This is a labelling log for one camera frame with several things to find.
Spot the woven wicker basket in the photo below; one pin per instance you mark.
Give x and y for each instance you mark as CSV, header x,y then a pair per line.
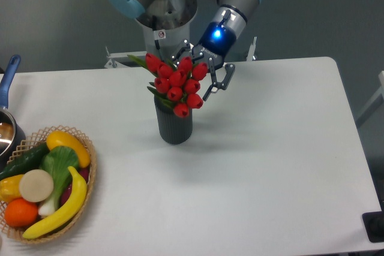
x,y
31,141

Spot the purple eggplant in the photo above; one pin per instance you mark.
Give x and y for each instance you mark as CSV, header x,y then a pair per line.
x,y
84,172

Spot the dark grey ribbed vase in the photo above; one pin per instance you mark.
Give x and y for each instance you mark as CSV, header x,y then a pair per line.
x,y
172,128

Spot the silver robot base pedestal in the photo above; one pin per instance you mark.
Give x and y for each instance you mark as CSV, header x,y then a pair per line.
x,y
166,23

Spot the yellow squash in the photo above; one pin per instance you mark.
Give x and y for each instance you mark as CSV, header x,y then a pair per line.
x,y
61,138

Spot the white frame at right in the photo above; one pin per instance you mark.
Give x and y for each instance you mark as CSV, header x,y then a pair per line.
x,y
374,102

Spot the blue handled saucepan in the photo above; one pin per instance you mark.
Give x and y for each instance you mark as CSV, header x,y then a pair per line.
x,y
11,133

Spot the red tulip bouquet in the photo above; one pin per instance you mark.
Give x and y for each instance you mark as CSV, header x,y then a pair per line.
x,y
175,86

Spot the orange fruit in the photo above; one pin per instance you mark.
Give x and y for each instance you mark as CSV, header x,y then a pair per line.
x,y
20,213

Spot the black device at table edge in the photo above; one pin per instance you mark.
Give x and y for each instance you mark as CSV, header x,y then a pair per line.
x,y
373,223

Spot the beige round disc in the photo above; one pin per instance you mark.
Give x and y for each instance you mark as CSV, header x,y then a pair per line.
x,y
36,185

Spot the green cucumber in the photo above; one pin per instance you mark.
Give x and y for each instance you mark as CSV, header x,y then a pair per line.
x,y
27,161

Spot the yellow bell pepper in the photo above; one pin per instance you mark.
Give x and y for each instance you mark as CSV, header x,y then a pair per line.
x,y
10,188

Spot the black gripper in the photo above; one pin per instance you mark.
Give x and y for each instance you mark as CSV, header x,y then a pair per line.
x,y
214,46

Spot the yellow banana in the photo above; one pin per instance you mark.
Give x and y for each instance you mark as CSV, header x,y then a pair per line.
x,y
65,212

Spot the green bok choy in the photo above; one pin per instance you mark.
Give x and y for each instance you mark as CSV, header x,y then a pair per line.
x,y
56,163

